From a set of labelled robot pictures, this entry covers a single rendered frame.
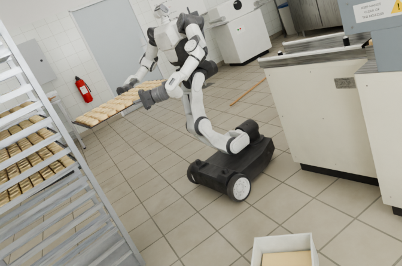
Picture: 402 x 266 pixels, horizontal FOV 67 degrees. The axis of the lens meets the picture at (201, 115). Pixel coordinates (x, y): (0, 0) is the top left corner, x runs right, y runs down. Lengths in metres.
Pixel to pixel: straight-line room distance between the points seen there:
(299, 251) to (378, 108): 0.82
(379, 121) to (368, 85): 0.18
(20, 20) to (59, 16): 0.58
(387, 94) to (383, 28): 0.29
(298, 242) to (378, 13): 1.14
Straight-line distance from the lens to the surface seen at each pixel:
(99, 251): 2.38
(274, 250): 1.84
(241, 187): 2.30
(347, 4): 1.45
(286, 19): 7.26
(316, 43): 2.17
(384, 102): 1.56
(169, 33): 2.07
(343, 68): 1.79
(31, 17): 5.91
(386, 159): 1.74
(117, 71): 5.99
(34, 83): 1.64
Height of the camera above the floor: 1.37
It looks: 19 degrees down
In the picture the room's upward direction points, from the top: 23 degrees counter-clockwise
